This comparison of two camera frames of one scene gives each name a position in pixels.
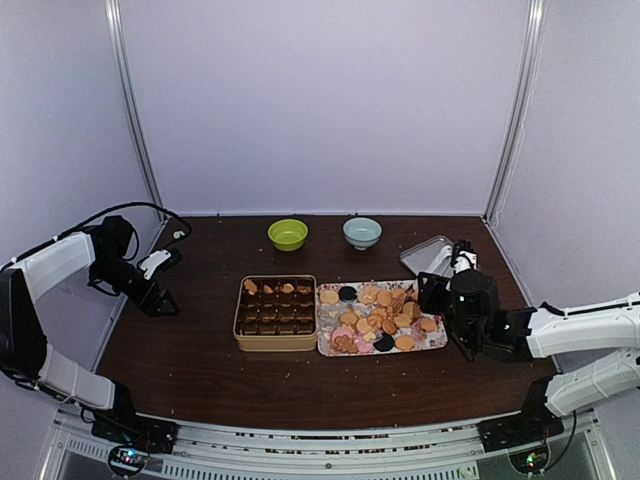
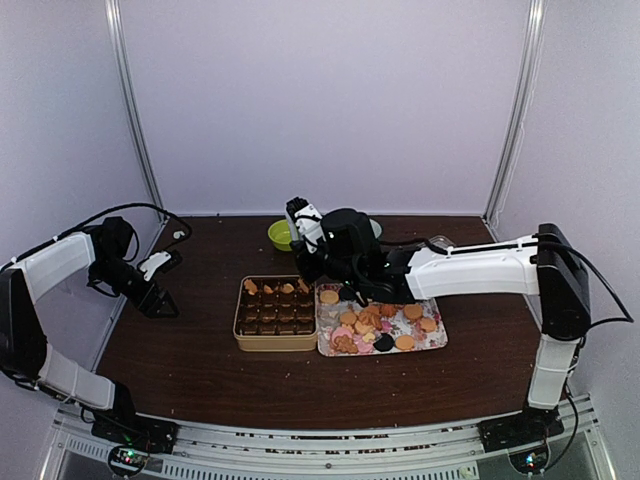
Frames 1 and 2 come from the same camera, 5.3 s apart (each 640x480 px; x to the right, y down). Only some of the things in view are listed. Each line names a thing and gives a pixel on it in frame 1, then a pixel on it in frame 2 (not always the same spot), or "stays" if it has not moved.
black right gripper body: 430,305 to 307,272
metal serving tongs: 407,298 to 303,285
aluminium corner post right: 532,51 stays
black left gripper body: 138,297 stays
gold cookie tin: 275,313 stays
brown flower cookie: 250,286 stays
